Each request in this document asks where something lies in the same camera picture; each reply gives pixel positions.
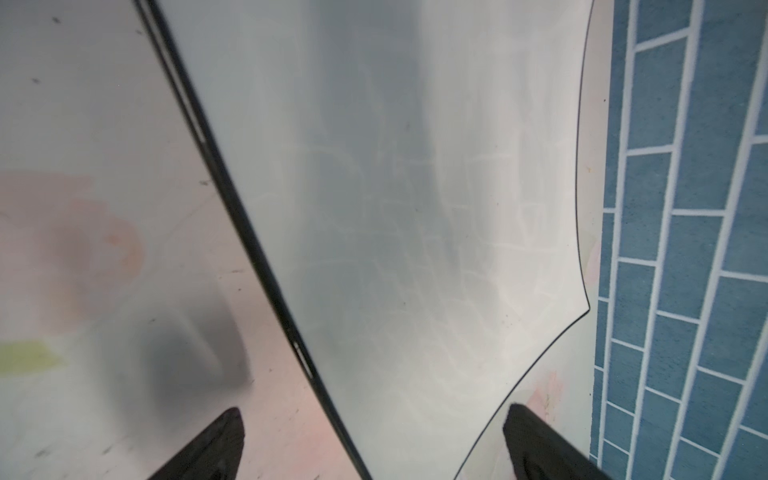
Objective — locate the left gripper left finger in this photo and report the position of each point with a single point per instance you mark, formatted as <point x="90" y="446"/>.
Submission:
<point x="215" y="453"/>

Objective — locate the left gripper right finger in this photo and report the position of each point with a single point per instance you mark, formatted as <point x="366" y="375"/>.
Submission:
<point x="538" y="452"/>

